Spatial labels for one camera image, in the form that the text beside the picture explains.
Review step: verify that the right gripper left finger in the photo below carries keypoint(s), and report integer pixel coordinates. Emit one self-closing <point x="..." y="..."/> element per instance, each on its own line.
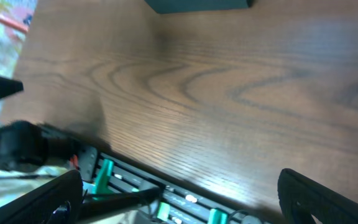
<point x="57" y="201"/>

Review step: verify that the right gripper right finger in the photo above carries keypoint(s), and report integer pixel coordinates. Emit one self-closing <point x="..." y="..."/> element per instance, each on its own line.
<point x="303" y="200"/>

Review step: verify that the dark green gift box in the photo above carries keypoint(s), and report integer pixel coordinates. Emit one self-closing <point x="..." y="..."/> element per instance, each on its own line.
<point x="176" y="6"/>

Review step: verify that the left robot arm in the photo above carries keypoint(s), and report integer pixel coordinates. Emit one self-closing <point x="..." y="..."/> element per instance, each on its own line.
<point x="24" y="147"/>

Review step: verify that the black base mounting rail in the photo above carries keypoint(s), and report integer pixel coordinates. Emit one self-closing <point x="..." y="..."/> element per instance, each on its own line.
<point x="117" y="184"/>

